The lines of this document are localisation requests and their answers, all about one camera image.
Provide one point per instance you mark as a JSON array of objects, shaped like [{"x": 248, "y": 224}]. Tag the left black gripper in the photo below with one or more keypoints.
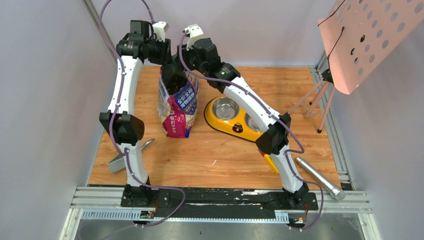
[{"x": 164, "y": 56}]

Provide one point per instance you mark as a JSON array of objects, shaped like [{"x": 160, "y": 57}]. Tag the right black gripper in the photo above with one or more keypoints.
[{"x": 185, "y": 55}]

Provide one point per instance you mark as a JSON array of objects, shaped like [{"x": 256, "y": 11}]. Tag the cat food bag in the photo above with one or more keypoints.
[{"x": 177, "y": 112}]

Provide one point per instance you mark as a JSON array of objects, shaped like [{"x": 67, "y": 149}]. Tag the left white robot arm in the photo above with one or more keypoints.
[{"x": 145, "y": 41}]

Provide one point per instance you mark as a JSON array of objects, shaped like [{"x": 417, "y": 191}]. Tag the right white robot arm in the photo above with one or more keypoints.
[{"x": 201, "y": 58}]

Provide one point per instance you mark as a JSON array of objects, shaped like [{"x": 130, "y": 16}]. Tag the yellow double pet bowl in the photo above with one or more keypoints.
[{"x": 224, "y": 115}]

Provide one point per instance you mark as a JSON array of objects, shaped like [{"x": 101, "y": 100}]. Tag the colourful toy brick block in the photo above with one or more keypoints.
[{"x": 270, "y": 162}]

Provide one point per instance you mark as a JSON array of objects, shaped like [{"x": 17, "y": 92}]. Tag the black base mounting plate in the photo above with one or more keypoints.
[{"x": 215, "y": 203}]

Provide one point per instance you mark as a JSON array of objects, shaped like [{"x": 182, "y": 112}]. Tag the pink perforated music stand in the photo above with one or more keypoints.
[{"x": 372, "y": 66}]

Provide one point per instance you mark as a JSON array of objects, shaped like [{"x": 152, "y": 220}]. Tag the silver microphone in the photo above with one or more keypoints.
[{"x": 335, "y": 191}]

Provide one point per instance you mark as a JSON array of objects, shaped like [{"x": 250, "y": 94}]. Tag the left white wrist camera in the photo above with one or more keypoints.
[{"x": 159, "y": 30}]

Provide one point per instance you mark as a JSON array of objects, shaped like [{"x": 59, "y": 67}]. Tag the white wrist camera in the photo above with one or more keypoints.
[
  {"x": 194, "y": 33},
  {"x": 159, "y": 30}
]

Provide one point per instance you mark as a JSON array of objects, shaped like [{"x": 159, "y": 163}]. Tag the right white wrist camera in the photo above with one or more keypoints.
[{"x": 194, "y": 33}]

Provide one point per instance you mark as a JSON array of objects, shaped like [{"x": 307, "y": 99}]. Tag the aluminium frame rail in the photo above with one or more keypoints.
[{"x": 102, "y": 202}]

